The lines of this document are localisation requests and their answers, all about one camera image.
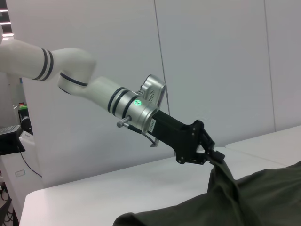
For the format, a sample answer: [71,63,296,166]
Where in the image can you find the dark green FREE t-shirt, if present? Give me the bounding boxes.
[112,154,301,226]

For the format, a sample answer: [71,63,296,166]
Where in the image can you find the black equipment on stand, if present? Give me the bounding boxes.
[0,124,26,155]

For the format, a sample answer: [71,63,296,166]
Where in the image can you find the purple cable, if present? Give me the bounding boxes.
[19,145,43,178]

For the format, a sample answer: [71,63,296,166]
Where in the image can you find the dark panel with light stripes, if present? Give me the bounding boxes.
[0,0,15,40]

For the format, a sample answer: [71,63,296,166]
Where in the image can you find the black floor cables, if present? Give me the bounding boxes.
[0,182,13,226]

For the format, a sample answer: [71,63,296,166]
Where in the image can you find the silver left wrist cable connector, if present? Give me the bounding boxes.
[117,115,160,148]

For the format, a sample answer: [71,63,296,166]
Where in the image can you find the small white box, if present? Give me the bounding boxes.
[18,131,36,148]

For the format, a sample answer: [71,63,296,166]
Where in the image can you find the white equipment cabinet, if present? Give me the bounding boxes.
[0,70,44,226]

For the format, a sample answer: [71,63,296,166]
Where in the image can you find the black box device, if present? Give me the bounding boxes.
[18,109,33,136]

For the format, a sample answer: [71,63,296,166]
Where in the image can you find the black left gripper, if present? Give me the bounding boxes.
[149,110,224,165]

